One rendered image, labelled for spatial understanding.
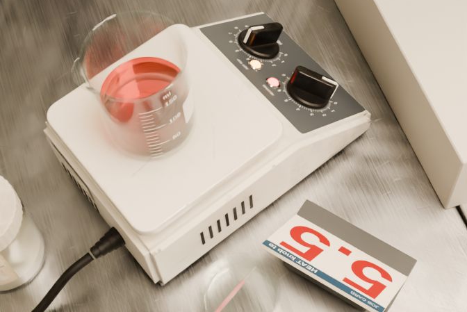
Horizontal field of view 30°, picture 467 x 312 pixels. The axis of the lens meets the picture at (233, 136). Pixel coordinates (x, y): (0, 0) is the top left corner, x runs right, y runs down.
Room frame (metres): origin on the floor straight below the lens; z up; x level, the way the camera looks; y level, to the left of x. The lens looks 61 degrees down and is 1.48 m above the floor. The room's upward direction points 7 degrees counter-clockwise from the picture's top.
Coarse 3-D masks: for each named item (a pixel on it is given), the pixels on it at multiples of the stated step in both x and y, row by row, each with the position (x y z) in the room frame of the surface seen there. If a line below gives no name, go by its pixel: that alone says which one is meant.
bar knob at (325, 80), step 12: (300, 72) 0.33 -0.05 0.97; (312, 72) 0.33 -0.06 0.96; (288, 84) 0.33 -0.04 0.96; (300, 84) 0.33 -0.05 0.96; (312, 84) 0.33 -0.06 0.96; (324, 84) 0.32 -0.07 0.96; (336, 84) 0.32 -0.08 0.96; (300, 96) 0.32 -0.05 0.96; (312, 96) 0.32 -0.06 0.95; (324, 96) 0.32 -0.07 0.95
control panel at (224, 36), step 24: (216, 24) 0.39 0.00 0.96; (240, 24) 0.40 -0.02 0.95; (240, 48) 0.37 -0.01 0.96; (288, 48) 0.38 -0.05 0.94; (264, 72) 0.34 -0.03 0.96; (288, 72) 0.35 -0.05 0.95; (264, 96) 0.32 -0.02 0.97; (288, 96) 0.32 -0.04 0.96; (336, 96) 0.33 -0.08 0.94; (288, 120) 0.30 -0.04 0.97; (312, 120) 0.30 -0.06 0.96; (336, 120) 0.30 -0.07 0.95
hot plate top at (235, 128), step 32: (192, 32) 0.36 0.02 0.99; (192, 64) 0.34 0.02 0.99; (224, 64) 0.33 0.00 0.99; (224, 96) 0.31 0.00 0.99; (256, 96) 0.31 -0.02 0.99; (64, 128) 0.30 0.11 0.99; (96, 128) 0.30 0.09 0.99; (224, 128) 0.28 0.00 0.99; (256, 128) 0.28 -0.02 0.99; (96, 160) 0.27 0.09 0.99; (128, 160) 0.27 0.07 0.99; (192, 160) 0.26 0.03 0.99; (224, 160) 0.26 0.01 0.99; (128, 192) 0.25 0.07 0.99; (160, 192) 0.24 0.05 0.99; (192, 192) 0.24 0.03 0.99; (160, 224) 0.22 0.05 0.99
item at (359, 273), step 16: (304, 224) 0.24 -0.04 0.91; (272, 240) 0.22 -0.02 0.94; (288, 240) 0.22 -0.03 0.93; (304, 240) 0.23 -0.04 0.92; (320, 240) 0.23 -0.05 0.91; (304, 256) 0.21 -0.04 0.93; (320, 256) 0.21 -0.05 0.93; (336, 256) 0.21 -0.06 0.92; (352, 256) 0.21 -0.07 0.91; (336, 272) 0.20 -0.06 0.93; (352, 272) 0.20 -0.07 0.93; (368, 272) 0.20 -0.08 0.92; (384, 272) 0.20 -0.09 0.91; (352, 288) 0.18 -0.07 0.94; (368, 288) 0.18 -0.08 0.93; (384, 288) 0.18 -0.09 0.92
